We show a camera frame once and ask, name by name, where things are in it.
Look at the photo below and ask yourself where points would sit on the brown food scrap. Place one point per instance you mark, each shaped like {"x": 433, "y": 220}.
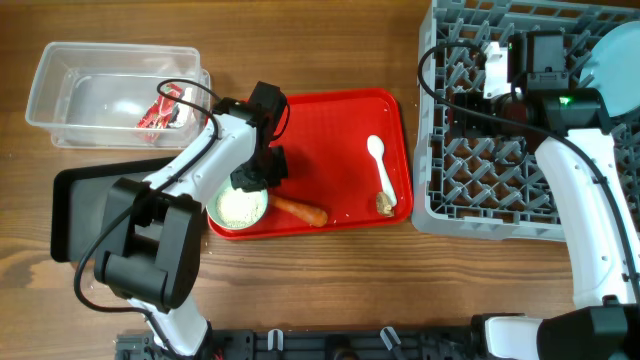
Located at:
{"x": 383, "y": 205}

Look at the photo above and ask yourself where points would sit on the black plastic tray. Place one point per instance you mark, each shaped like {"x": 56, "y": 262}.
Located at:
{"x": 79, "y": 198}

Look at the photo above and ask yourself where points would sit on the green bowl with rice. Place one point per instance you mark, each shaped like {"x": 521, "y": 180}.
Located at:
{"x": 235, "y": 209}

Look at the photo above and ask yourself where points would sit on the red serving tray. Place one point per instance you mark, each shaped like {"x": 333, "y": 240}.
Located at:
{"x": 329, "y": 165}

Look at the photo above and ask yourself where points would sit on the clear plastic bin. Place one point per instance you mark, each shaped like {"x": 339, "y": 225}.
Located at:
{"x": 92, "y": 95}

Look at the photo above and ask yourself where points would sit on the grey dishwasher rack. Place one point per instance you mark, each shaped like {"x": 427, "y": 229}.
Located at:
{"x": 484, "y": 188}

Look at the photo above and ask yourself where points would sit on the white plastic spoon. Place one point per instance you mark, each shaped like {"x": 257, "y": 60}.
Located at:
{"x": 375, "y": 147}

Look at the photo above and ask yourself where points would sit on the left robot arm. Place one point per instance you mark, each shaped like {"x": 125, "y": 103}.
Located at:
{"x": 148, "y": 251}

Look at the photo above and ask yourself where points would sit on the light blue plate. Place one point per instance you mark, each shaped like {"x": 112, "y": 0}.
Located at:
{"x": 613, "y": 69}

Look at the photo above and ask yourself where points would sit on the orange carrot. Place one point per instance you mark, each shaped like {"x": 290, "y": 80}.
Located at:
{"x": 311, "y": 215}

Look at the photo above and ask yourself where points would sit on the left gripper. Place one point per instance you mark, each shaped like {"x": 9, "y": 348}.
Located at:
{"x": 240, "y": 178}

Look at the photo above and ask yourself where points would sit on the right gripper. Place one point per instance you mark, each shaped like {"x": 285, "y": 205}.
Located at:
{"x": 467, "y": 103}

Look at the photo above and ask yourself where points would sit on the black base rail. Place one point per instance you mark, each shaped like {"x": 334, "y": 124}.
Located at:
{"x": 389, "y": 343}

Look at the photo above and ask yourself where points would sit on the red snack wrapper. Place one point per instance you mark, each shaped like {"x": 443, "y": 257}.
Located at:
{"x": 163, "y": 114}

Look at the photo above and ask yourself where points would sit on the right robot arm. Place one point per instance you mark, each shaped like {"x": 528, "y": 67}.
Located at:
{"x": 570, "y": 132}

